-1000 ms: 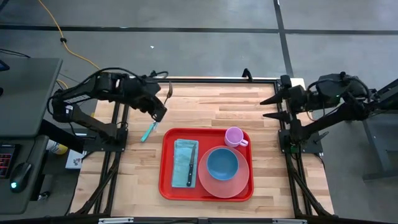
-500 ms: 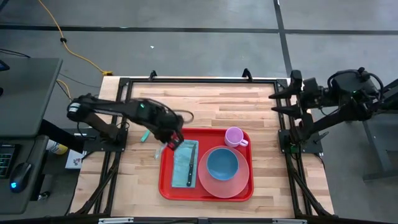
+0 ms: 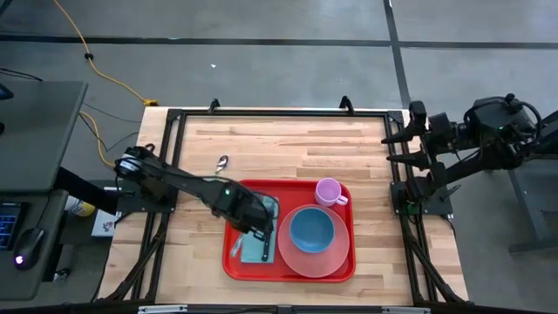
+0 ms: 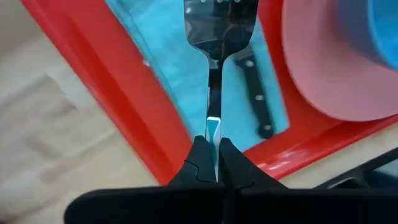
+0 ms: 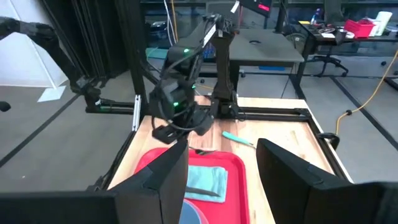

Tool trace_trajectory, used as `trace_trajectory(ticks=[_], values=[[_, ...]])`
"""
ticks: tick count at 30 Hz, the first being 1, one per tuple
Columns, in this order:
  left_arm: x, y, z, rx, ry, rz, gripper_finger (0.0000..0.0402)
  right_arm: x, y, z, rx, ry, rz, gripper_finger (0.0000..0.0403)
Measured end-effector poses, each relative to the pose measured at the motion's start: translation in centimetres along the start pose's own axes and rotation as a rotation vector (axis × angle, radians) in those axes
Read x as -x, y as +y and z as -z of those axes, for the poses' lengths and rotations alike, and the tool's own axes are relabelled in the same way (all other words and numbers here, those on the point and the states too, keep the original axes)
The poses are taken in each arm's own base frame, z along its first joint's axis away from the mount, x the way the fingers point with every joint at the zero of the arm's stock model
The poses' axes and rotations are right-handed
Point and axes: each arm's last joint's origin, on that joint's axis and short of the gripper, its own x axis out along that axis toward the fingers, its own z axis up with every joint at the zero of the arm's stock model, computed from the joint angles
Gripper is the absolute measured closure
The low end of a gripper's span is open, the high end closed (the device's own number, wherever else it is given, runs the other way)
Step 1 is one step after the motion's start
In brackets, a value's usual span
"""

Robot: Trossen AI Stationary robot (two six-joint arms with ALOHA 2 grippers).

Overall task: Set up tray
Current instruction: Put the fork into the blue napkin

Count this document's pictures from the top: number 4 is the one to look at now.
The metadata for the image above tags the teal white handled fork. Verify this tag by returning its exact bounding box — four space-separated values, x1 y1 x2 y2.
183 0 259 183

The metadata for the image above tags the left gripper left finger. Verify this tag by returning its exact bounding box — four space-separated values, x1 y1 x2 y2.
63 135 224 224

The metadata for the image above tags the pink plastic plate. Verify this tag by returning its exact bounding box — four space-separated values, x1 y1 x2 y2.
281 0 398 123

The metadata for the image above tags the black aluminium table frame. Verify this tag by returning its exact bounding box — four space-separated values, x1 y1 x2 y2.
312 147 398 191

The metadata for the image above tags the blue plastic bowl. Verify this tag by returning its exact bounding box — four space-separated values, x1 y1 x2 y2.
337 0 398 72

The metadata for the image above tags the red plastic tray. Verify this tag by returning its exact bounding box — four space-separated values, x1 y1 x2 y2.
18 0 398 186

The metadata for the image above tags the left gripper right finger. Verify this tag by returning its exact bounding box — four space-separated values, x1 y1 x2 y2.
217 138 398 224

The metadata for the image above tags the black handled knife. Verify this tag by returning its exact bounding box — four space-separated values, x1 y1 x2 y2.
233 46 275 140

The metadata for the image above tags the teal cloth napkin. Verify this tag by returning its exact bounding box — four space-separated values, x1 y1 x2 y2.
104 0 290 153

